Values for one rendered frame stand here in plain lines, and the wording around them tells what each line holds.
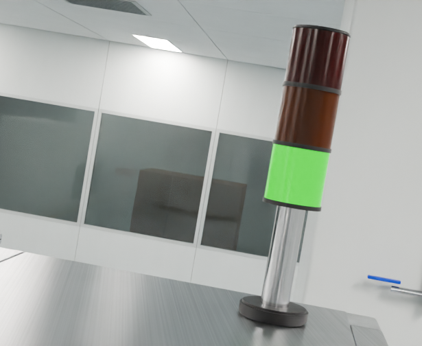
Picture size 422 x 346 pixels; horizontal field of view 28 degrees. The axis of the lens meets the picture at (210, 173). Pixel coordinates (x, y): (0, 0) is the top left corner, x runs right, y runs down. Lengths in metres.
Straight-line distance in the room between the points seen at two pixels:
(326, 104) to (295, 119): 0.03
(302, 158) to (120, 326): 0.21
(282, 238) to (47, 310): 0.21
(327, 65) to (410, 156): 1.45
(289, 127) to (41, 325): 0.26
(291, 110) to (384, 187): 1.45
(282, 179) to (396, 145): 1.45
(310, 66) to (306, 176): 0.09
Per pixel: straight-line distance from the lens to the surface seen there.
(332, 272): 2.17
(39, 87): 9.08
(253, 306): 0.73
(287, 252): 0.73
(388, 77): 2.16
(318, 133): 0.72
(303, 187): 0.72
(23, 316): 0.63
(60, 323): 0.62
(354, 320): 0.82
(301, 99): 0.72
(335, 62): 0.72
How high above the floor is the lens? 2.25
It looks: 3 degrees down
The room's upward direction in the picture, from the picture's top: 10 degrees clockwise
